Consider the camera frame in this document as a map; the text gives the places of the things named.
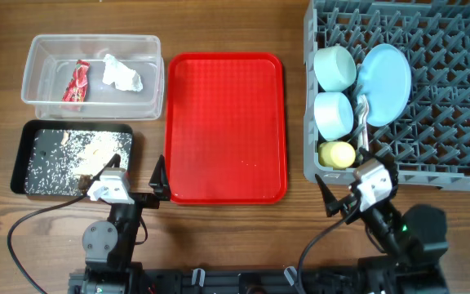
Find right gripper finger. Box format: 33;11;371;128
315;175;341;216
359;147;398;184

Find yellow cup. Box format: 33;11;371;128
317;141;356;169

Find white plastic spoon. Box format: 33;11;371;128
357;118;365;149

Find white plastic fork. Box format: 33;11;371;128
357;95;370;150

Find light blue bowl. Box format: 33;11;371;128
314;92;353;141

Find light blue plate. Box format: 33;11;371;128
357;44;412;127

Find white tissue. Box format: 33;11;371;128
102;54;144;92

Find green bowl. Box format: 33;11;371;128
313;46;357;92

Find red snack wrapper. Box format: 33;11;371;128
62;60;90;102

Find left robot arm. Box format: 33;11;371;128
73;154;171;294

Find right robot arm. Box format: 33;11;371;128
315;149;449;293

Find grey dishwasher rack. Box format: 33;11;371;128
304;1;470;191

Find black food waste tray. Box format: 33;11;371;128
11;120;134;194

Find clear plastic waste bin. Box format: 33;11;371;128
21;34;165;120

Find food scraps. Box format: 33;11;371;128
24;129;133;196

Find red serving tray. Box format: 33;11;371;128
164;52;288;205

